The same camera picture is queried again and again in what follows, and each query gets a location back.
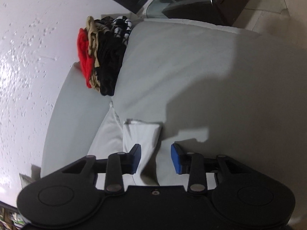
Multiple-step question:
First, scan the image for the black white checked garment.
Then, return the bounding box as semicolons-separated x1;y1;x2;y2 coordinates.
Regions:
111;16;133;46

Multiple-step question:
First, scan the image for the glass side table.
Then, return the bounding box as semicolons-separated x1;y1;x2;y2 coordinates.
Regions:
137;0;225;25

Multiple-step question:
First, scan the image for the tan garment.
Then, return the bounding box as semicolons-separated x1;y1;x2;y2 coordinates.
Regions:
86;16;100;92

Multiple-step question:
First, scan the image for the light grey throw pillow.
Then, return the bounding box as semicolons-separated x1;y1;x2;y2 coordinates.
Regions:
19;165;41;188

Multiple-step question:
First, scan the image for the red garment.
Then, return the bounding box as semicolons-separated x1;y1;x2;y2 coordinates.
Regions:
77;28;95;88

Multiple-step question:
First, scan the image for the grey sofa back cushion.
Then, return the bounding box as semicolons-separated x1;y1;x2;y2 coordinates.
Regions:
41;63;111;177

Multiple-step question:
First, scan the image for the bookshelf with books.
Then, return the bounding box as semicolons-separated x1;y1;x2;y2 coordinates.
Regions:
1;201;24;230

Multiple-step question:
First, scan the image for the grey sofa seat cushion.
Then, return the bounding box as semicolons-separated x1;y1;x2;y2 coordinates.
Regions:
111;19;307;197

